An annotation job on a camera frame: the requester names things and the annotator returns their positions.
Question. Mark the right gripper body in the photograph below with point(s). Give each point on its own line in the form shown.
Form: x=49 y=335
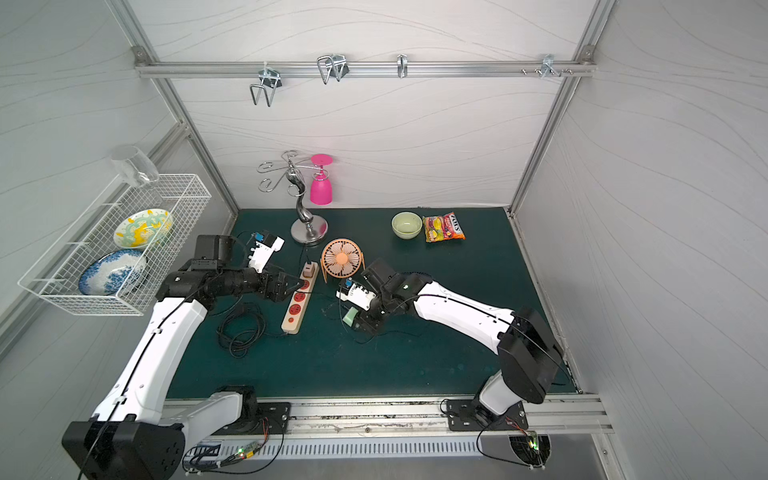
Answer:
x=367 y=315

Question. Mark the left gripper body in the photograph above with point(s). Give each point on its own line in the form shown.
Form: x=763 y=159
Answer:
x=276 y=285

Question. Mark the pink USB power adapter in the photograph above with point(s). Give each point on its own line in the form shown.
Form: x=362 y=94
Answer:
x=310 y=270

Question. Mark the white power strip red sockets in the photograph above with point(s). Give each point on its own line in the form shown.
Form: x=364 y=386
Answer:
x=298 y=307

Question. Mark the green USB power adapter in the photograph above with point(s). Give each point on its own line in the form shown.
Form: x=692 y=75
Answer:
x=349 y=317

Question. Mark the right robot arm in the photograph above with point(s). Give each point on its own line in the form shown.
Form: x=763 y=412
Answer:
x=528 y=352

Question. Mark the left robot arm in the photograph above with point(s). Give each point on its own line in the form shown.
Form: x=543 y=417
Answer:
x=127 y=436

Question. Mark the orange desk fan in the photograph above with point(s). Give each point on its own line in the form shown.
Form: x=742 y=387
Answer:
x=341 y=258

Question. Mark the chrome cup holder stand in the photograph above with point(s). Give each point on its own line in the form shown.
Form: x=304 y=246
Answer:
x=308 y=228

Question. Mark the green ceramic bowl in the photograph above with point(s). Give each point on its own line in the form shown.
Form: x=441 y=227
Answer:
x=406 y=225

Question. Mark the colourful candy bag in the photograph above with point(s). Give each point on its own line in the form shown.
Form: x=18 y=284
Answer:
x=442 y=228

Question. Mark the pink plastic goblet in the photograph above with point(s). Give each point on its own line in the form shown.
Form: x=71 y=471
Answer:
x=321 y=191

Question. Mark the yellow green patterned plate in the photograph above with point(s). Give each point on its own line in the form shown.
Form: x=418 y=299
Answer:
x=143 y=228

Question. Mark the blue white patterned plate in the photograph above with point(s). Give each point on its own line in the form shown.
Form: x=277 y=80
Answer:
x=119 y=271

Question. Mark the clear drinking glass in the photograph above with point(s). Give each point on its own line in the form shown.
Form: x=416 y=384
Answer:
x=134 y=166

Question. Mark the metal hook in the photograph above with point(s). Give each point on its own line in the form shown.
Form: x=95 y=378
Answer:
x=333 y=66
x=549 y=67
x=269 y=81
x=402 y=66

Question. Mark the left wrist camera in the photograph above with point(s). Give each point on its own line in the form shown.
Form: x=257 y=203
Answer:
x=264 y=246

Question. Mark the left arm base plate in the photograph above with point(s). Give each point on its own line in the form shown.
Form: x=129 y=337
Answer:
x=261 y=418

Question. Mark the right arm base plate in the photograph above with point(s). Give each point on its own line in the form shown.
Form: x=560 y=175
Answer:
x=470 y=416

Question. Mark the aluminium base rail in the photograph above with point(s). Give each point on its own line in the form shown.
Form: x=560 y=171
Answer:
x=422 y=416

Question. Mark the white wire basket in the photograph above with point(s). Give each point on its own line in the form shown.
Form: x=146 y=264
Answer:
x=53 y=278

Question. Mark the white slotted cable duct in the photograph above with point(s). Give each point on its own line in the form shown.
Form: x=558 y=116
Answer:
x=368 y=448

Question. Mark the aluminium top rail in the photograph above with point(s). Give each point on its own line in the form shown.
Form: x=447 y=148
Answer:
x=583 y=66

